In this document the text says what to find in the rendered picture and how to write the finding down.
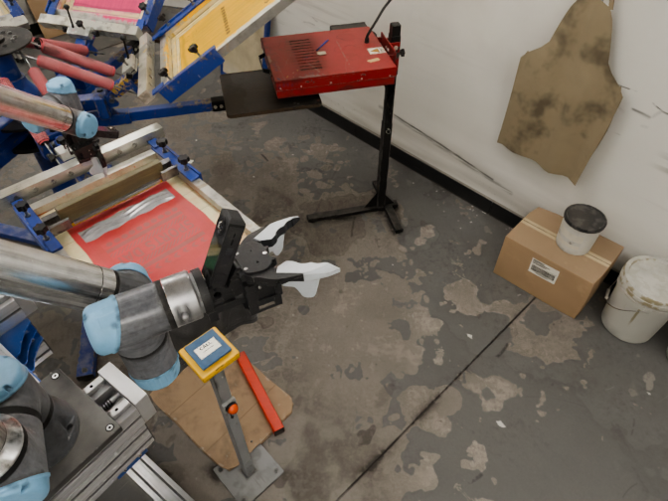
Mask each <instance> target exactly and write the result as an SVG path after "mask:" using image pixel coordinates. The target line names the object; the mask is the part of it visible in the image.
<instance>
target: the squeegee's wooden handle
mask: <svg viewBox="0 0 668 501"><path fill-rule="evenodd" d="M161 171H164V170H163V166H162V163H161V161H159V160H158V159H156V160H153V161H151V162H149V163H147V164H145V165H143V166H141V167H139V168H136V169H134V170H132V171H130V172H128V173H126V174H124V175H122V176H120V177H117V178H115V179H113V180H111V181H109V182H107V183H105V184H103V185H101V186H98V187H96V188H94V189H92V190H90V191H88V192H86V193H84V194H81V195H79V196H77V197H75V198H73V199H71V200H69V201H67V202H65V203H62V204H60V205H58V206H57V207H55V210H56V212H57V214H58V216H59V218H60V220H63V219H65V218H69V219H70V222H71V224H72V223H73V220H75V219H77V218H79V217H81V216H83V215H85V214H87V213H89V212H91V211H93V210H95V209H97V208H99V207H101V206H103V205H105V204H107V203H110V202H112V201H114V200H116V199H118V198H120V197H122V196H124V195H126V194H128V193H130V192H132V191H134V190H136V189H138V188H140V187H142V186H144V185H146V184H148V183H150V182H152V181H154V180H156V179H158V178H159V179H160V180H161V179H162V178H161V175H160V172H161Z"/></svg>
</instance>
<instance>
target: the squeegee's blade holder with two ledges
mask: <svg viewBox="0 0 668 501"><path fill-rule="evenodd" d="M159 182H161V181H160V179H159V178H158V179H156V180H154V181H152V182H150V183H148V184H146V185H144V186H142V187H140V188H138V189H136V190H134V191H132V192H130V193H128V194H126V195H124V196H122V197H120V198H118V199H116V200H114V201H112V202H110V203H107V204H105V205H103V206H101V207H99V208H97V209H95V210H93V211H91V212H89V213H87V214H85V215H83V216H81V217H79V218H77V219H75V220H73V222H74V224H77V223H79V222H81V221H83V220H85V219H87V218H89V217H91V216H93V215H95V214H97V213H99V212H101V211H103V210H105V209H107V208H109V207H111V206H113V205H115V204H117V203H119V202H121V201H123V200H125V199H127V198H129V197H131V196H133V195H135V194H137V193H139V192H141V191H143V190H145V189H147V188H149V187H151V186H153V185H155V184H157V183H159Z"/></svg>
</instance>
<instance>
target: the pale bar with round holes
mask: <svg viewBox="0 0 668 501"><path fill-rule="evenodd" d="M158 137H165V134H164V130H163V127H162V126H161V125H159V124H158V123H157V122H156V123H154V124H151V125H149V126H147V127H144V128H142V129H140V130H137V131H135V132H133V133H131V134H128V135H126V136H124V137H121V138H119V139H117V140H114V141H112V142H110V143H107V144H105V145H103V146H101V147H100V150H101V153H102V155H103V157H104V159H105V162H106V164H107V163H109V162H111V161H113V160H115V159H118V158H120V157H122V156H124V155H126V154H129V153H131V152H133V151H135V150H137V149H140V148H142V147H144V146H146V145H148V143H147V141H149V140H151V139H154V138H156V139H158ZM91 167H92V165H88V166H82V164H80V162H79V161H78V160H77V158H74V159H72V160H69V161H67V162H65V163H62V164H60V165H58V166H56V167H53V168H51V169H49V170H46V171H44V172H42V173H39V174H37V175H35V176H33V177H30V178H28V179H26V180H23V181H21V182H19V183H16V184H14V185H12V186H9V187H7V188H5V189H3V190H0V212H2V211H4V210H6V209H8V208H11V207H13V206H12V205H11V203H12V202H15V201H17V200H19V199H21V198H22V199H23V200H28V199H30V198H33V197H35V196H37V195H39V194H41V193H44V192H46V191H48V190H50V189H53V188H55V187H57V186H59V185H61V184H64V183H66V182H68V181H70V180H72V179H75V178H77V177H78V176H80V175H82V174H85V173H87V172H89V169H90V168H91Z"/></svg>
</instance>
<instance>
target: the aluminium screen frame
mask: <svg viewBox="0 0 668 501"><path fill-rule="evenodd" d="M156 159H158V160H159V161H161V160H163V158H162V157H160V156H159V155H158V154H157V153H156V152H154V151H153V150H152V149H150V150H148V151H145V152H143V153H141V154H139V155H137V156H135V157H132V158H130V159H128V160H126V161H124V162H121V163H119V164H117V165H115V166H113V167H111V168H108V169H107V171H108V173H107V177H106V178H105V177H104V174H103V173H99V174H95V175H93V176H91V177H89V178H87V179H84V180H82V181H80V182H78V183H76V184H74V185H72V186H70V187H68V188H66V189H64V190H62V191H59V192H57V193H55V194H53V195H51V196H48V197H46V198H44V199H42V200H40V201H38V202H35V203H33V204H31V205H29V206H30V207H31V208H32V210H33V211H34V212H35V213H36V215H37V216H38V217H39V216H41V215H43V214H45V213H47V212H49V211H52V210H54V209H55V207H57V206H58V205H60V204H62V203H65V202H67V201H69V200H71V199H73V198H75V197H77V196H79V195H81V194H84V193H86V192H88V191H90V190H92V189H94V188H96V187H98V186H101V185H103V184H105V183H107V182H109V181H111V180H113V179H115V178H117V177H120V176H122V175H124V174H126V173H128V172H130V171H132V170H134V169H136V168H139V167H141V166H143V165H145V164H147V163H149V162H151V161H153V160H156ZM177 176H178V177H179V178H180V179H181V180H183V181H184V182H185V183H186V184H187V185H189V186H190V187H191V188H192V189H193V190H195V191H196V192H197V193H198V194H199V195H201V196H202V197H203V198H204V199H205V200H206V201H208V202H209V203H210V204H211V205H212V206H214V207H215V208H216V209H217V210H218V211H221V210H222V209H223V208H225V209H231V210H238V209H237V208H236V207H234V206H233V205H232V204H231V203H230V202H228V201H227V200H226V199H225V198H223V197H222V196H221V195H220V194H218V193H217V192H216V191H215V190H214V189H212V188H211V187H210V186H209V185H207V184H206V183H205V182H204V181H202V180H201V179H200V178H199V179H197V180H195V181H193V182H191V181H189V180H188V179H187V178H186V177H184V176H183V175H182V174H181V173H180V172H179V175H177ZM238 211H239V210H238ZM239 213H240V214H241V216H242V218H243V219H244V221H245V223H246V227H245V230H244V232H245V233H246V234H247V235H249V234H250V233H252V232H254V231H256V230H258V229H260V227H259V226H258V225H257V224H255V223H254V222H253V221H252V220H250V219H249V218H248V217H247V216H246V215H244V214H243V213H242V212H241V211H239ZM54 253H56V254H60V255H63V256H67V257H70V256H69V255H68V254H67V252H66V251H65V250H64V249H61V250H58V251H56V252H54Z"/></svg>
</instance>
